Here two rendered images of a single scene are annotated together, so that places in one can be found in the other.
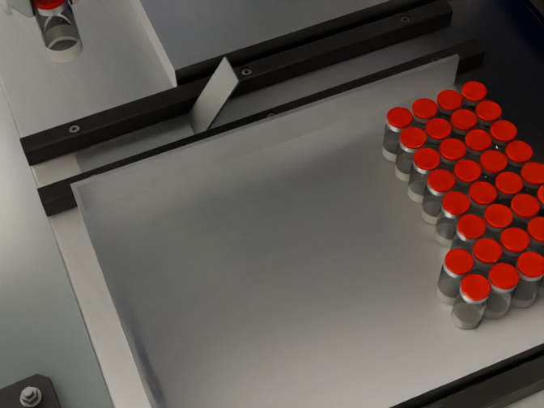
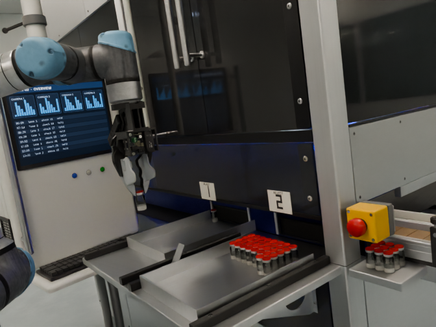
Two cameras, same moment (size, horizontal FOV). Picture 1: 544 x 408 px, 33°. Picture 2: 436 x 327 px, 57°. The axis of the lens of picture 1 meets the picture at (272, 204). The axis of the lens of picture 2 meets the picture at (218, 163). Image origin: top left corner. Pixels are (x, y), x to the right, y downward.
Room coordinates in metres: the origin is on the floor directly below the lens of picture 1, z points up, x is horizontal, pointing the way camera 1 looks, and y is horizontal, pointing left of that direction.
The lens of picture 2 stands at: (-0.55, 0.16, 1.29)
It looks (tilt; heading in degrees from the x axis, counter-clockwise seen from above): 8 degrees down; 346
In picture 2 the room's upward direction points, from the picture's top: 8 degrees counter-clockwise
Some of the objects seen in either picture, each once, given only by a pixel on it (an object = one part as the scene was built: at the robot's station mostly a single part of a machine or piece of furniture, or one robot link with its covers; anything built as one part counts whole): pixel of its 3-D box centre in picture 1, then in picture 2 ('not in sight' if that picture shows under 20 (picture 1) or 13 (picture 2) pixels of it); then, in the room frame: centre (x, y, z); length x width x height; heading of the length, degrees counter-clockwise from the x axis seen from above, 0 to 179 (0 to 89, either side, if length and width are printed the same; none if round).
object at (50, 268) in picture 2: not in sight; (96, 254); (0.98, 0.29, 0.82); 0.40 x 0.14 x 0.02; 119
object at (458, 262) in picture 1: (454, 277); (261, 265); (0.33, -0.13, 0.90); 0.02 x 0.02 x 0.05
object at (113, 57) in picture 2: not in sight; (117, 58); (0.38, 0.12, 1.43); 0.09 x 0.08 x 0.11; 71
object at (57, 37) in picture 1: (57, 25); (140, 200); (0.40, 0.12, 1.10); 0.02 x 0.02 x 0.04
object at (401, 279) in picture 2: not in sight; (390, 268); (0.21, -0.40, 0.87); 0.14 x 0.13 x 0.02; 111
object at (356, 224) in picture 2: not in sight; (357, 226); (0.19, -0.32, 0.99); 0.04 x 0.04 x 0.04; 21
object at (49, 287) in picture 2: not in sight; (94, 259); (1.00, 0.30, 0.79); 0.45 x 0.28 x 0.03; 119
